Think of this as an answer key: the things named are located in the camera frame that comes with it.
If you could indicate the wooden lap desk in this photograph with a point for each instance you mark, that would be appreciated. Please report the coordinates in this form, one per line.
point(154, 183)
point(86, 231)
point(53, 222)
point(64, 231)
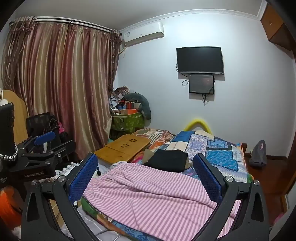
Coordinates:
point(122, 146)

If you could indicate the wooden wall cabinet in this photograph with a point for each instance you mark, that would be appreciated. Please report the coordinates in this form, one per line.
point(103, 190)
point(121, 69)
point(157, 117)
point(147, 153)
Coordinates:
point(275, 23)

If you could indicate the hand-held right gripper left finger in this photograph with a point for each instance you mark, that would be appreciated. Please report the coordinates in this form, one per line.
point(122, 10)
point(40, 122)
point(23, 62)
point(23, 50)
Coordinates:
point(83, 178)

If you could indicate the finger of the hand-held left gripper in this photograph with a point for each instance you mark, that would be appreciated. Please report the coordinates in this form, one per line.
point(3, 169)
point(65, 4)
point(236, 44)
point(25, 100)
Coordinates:
point(59, 149)
point(45, 137)

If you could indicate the black folded garment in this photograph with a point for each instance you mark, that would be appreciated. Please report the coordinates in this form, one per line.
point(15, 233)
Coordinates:
point(167, 161)

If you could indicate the patchwork quilt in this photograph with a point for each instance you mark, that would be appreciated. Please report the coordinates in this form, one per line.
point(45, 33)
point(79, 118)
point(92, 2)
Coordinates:
point(219, 153)

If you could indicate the pink striped pants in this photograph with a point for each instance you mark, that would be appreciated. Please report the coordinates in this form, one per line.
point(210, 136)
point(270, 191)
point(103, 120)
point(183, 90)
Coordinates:
point(150, 194)

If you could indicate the small wall monitor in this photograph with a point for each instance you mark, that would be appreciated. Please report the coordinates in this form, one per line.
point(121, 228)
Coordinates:
point(201, 83)

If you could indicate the grey backpack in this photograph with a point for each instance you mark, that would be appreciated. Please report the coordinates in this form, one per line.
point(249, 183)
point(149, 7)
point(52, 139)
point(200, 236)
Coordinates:
point(257, 155)

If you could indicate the white air conditioner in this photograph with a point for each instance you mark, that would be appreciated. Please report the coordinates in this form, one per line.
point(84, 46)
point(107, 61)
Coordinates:
point(143, 33)

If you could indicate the yellow foam tube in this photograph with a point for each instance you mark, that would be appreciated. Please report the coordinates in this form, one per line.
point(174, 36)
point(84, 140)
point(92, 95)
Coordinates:
point(197, 121)

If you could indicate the curtain rod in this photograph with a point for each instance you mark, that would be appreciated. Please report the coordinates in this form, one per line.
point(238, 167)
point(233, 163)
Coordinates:
point(69, 22)

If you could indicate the wall television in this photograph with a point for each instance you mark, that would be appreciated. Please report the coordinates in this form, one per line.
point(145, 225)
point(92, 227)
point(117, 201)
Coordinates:
point(200, 60)

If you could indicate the striped orange cloth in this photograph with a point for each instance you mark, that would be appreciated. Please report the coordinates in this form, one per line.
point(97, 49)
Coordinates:
point(157, 135)

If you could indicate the black mesh chair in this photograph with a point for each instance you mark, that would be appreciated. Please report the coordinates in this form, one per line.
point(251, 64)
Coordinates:
point(38, 121)

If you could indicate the pale wooden board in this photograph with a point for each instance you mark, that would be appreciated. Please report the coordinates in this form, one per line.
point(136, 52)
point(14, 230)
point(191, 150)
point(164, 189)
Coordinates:
point(16, 109)

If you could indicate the wooden bed frame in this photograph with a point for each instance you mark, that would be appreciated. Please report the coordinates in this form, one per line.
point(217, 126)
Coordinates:
point(244, 148)

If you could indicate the striped brown curtain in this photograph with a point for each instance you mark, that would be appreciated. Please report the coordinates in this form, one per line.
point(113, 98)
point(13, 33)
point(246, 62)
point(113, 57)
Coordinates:
point(57, 69)

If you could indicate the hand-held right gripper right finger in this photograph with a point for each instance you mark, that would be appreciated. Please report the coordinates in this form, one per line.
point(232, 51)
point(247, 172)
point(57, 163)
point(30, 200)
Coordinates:
point(208, 180)

